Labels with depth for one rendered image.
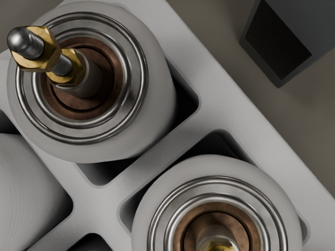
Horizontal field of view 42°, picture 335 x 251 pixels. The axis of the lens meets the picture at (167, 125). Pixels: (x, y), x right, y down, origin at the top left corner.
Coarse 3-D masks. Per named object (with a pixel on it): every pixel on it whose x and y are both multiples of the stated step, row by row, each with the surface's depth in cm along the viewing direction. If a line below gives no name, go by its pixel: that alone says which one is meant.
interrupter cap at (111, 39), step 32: (64, 32) 25; (96, 32) 25; (128, 32) 24; (96, 64) 25; (128, 64) 24; (32, 96) 25; (64, 96) 25; (96, 96) 25; (128, 96) 24; (64, 128) 24; (96, 128) 24
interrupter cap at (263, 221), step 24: (192, 192) 24; (216, 192) 24; (240, 192) 24; (168, 216) 24; (192, 216) 24; (216, 216) 24; (240, 216) 24; (264, 216) 23; (168, 240) 24; (192, 240) 24; (240, 240) 24; (264, 240) 23
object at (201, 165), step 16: (192, 160) 25; (208, 160) 25; (224, 160) 24; (240, 160) 25; (160, 176) 25; (176, 176) 24; (192, 176) 24; (240, 176) 24; (256, 176) 24; (160, 192) 24; (272, 192) 24; (144, 208) 24; (288, 208) 24; (144, 224) 24; (288, 224) 24; (144, 240) 24; (288, 240) 24
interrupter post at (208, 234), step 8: (200, 232) 24; (208, 232) 22; (216, 232) 22; (224, 232) 22; (200, 240) 22; (208, 240) 21; (216, 240) 21; (224, 240) 21; (232, 240) 21; (200, 248) 21
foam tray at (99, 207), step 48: (96, 0) 32; (144, 0) 32; (192, 48) 32; (0, 96) 32; (192, 96) 36; (240, 96) 31; (192, 144) 31; (240, 144) 31; (288, 144) 31; (96, 192) 31; (144, 192) 42; (288, 192) 31; (48, 240) 32
